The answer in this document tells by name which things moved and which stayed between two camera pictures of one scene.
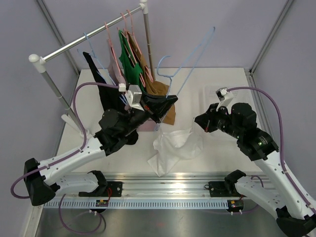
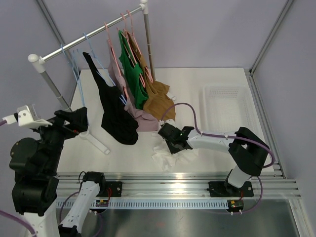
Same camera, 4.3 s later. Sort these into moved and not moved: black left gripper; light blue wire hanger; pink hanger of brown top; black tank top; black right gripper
Moved: black left gripper; black right gripper; light blue wire hanger
Not moved: pink hanger of brown top; black tank top
